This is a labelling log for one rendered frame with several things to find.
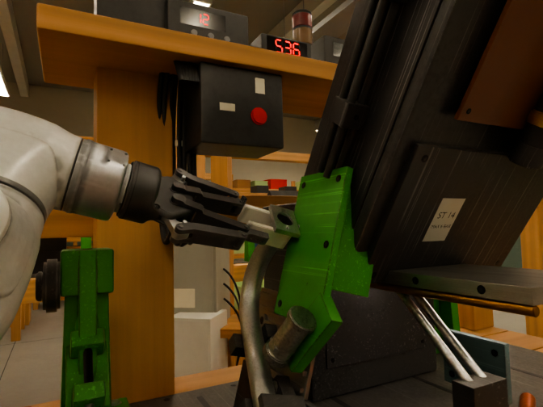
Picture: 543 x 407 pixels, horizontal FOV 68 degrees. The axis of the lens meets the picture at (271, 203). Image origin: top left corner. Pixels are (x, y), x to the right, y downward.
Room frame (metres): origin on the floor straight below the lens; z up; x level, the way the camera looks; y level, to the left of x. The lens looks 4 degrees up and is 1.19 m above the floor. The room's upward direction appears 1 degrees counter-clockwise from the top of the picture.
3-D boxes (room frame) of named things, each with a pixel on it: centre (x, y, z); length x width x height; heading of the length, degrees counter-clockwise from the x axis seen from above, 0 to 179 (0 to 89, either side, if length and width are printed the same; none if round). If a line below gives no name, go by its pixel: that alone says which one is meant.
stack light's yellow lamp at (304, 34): (0.98, -0.09, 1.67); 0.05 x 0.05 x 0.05
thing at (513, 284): (0.61, -0.24, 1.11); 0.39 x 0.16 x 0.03; 27
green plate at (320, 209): (0.57, -0.08, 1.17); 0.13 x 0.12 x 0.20; 117
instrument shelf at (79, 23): (0.89, 0.00, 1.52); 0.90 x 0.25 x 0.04; 117
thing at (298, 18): (0.98, -0.09, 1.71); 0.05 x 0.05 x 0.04
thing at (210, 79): (0.79, 0.07, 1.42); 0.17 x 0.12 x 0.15; 117
